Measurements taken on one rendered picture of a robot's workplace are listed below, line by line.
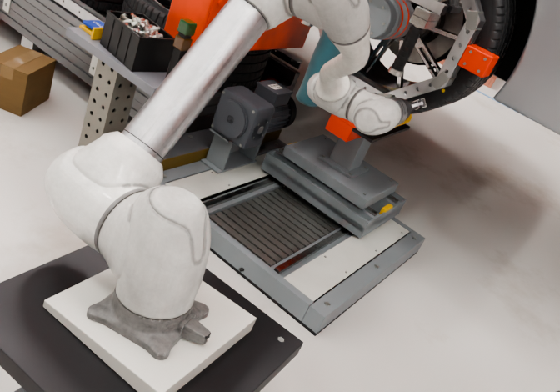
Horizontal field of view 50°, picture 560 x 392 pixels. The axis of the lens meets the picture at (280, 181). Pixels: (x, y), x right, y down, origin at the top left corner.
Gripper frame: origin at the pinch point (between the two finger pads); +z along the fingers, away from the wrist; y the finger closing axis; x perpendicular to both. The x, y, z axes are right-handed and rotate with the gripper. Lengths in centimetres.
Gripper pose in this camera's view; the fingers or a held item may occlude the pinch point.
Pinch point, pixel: (419, 103)
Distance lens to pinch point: 207.3
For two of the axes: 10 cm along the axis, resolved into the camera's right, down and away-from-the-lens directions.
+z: 5.6, -2.1, 8.0
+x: -2.9, -9.6, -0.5
